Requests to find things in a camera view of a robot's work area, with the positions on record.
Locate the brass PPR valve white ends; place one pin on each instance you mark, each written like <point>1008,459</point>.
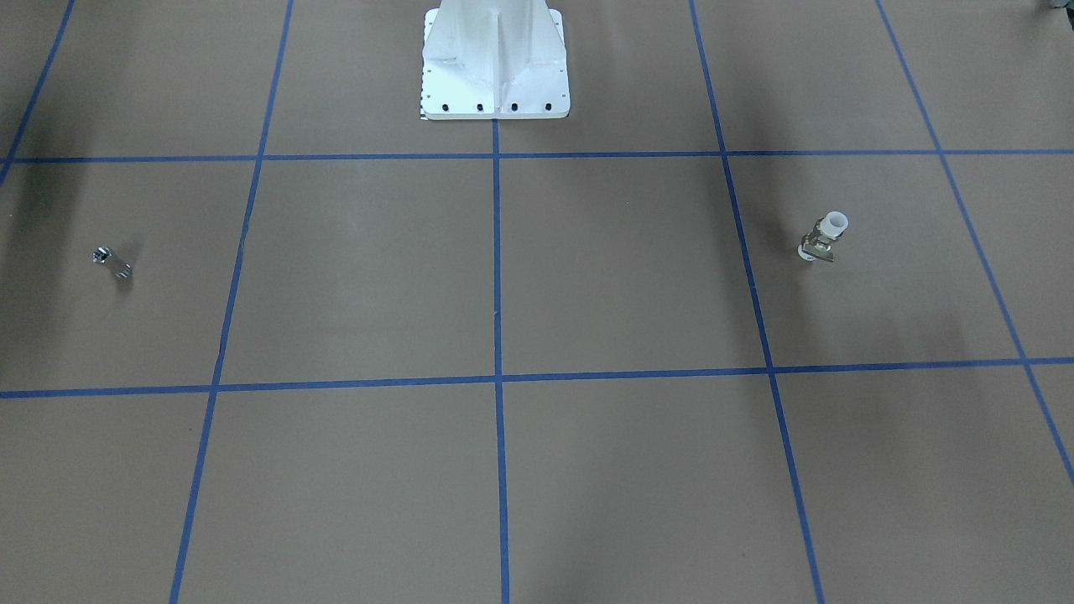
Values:
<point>816,245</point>

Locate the white camera stand base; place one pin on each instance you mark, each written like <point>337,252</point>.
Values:
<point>494,60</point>

